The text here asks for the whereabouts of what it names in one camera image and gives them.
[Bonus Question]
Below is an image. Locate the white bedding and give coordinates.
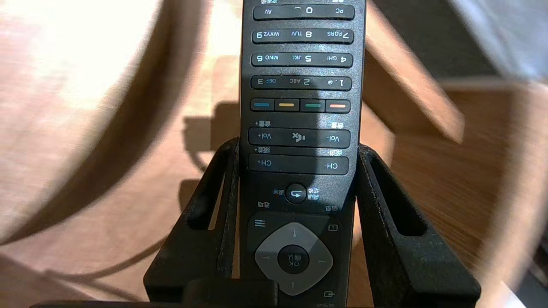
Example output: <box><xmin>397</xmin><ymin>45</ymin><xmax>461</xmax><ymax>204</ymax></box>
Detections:
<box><xmin>450</xmin><ymin>0</ymin><xmax>548</xmax><ymax>82</ymax></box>

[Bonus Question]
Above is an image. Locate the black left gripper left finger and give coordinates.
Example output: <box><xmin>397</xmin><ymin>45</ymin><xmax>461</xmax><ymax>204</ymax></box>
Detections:
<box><xmin>143</xmin><ymin>137</ymin><xmax>241</xmax><ymax>302</ymax></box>

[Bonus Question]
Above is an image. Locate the wooden curved-front drawer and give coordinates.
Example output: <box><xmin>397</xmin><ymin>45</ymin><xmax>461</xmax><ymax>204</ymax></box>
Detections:
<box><xmin>184</xmin><ymin>0</ymin><xmax>548</xmax><ymax>308</ymax></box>

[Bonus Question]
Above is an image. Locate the dark grey bed base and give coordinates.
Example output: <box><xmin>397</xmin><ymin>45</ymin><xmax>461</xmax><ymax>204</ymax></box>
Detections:
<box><xmin>372</xmin><ymin>0</ymin><xmax>499</xmax><ymax>78</ymax></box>

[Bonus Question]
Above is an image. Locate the black remote with diamond pad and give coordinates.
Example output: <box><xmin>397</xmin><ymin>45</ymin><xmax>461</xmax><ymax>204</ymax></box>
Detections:
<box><xmin>238</xmin><ymin>0</ymin><xmax>367</xmax><ymax>308</ymax></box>

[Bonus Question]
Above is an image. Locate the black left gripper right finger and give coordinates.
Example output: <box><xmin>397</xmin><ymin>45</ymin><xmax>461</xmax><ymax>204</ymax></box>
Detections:
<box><xmin>354</xmin><ymin>143</ymin><xmax>482</xmax><ymax>308</ymax></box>

